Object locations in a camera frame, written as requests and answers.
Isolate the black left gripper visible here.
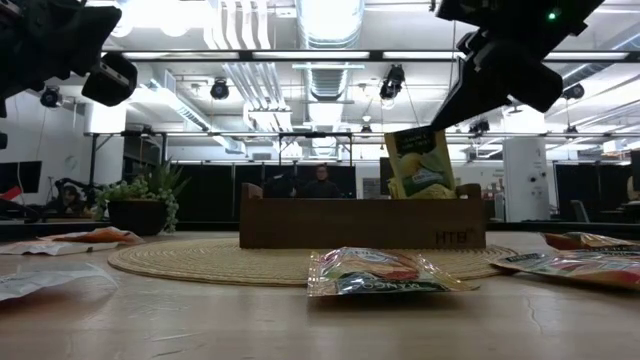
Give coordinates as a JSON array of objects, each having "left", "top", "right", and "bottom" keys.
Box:
[{"left": 0, "top": 0, "right": 123, "bottom": 104}]

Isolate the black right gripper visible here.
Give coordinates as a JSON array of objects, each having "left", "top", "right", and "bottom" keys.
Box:
[{"left": 432, "top": 27, "right": 546, "bottom": 132}]

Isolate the dark wooden tea box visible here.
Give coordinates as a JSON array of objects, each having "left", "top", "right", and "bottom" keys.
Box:
[{"left": 238, "top": 182, "right": 488, "bottom": 250}]

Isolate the orange and white tea packet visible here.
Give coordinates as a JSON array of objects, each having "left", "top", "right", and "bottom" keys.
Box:
[
  {"left": 0, "top": 240, "right": 121, "bottom": 257},
  {"left": 51, "top": 226, "right": 147, "bottom": 246},
  {"left": 0, "top": 262, "right": 120, "bottom": 303}
]

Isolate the plain golden orange tea packet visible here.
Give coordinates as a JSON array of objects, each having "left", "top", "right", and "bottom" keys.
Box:
[{"left": 543, "top": 231, "right": 640, "bottom": 251}]

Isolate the orange mango tea packet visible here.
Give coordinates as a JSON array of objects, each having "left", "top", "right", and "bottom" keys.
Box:
[
  {"left": 559, "top": 244, "right": 640, "bottom": 264},
  {"left": 491, "top": 251, "right": 640, "bottom": 293},
  {"left": 307, "top": 246, "right": 480, "bottom": 298}
]

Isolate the white pillar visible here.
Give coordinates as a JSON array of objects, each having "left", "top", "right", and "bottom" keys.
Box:
[{"left": 501, "top": 136, "right": 552, "bottom": 223}]

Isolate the black partition panel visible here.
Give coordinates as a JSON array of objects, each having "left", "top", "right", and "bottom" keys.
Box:
[
  {"left": 172, "top": 163, "right": 358, "bottom": 224},
  {"left": 554, "top": 163, "right": 632, "bottom": 223}
]

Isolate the grey office chair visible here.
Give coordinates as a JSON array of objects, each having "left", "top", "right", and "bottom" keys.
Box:
[{"left": 568, "top": 198, "right": 592, "bottom": 224}]

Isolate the potted green succulent plant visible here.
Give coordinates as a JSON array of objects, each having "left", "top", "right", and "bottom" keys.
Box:
[{"left": 93, "top": 157, "right": 192, "bottom": 238}]

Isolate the person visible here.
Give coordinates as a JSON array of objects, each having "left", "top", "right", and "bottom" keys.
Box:
[{"left": 298, "top": 163, "right": 342, "bottom": 200}]

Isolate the round woven beige placemat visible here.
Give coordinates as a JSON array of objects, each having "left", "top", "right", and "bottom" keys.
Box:
[{"left": 106, "top": 236, "right": 520, "bottom": 288}]

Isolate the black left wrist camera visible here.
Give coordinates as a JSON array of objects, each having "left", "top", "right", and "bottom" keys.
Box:
[{"left": 81, "top": 51, "right": 139, "bottom": 108}]

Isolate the dark wall monitor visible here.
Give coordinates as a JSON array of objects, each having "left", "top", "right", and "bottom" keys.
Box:
[{"left": 0, "top": 160, "right": 44, "bottom": 195}]

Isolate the silver ceiling air duct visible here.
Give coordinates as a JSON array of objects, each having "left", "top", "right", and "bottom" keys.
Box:
[{"left": 295, "top": 0, "right": 367, "bottom": 104}]

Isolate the black aluminium rig frame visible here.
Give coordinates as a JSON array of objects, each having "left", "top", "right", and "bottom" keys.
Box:
[{"left": 0, "top": 48, "right": 640, "bottom": 240}]

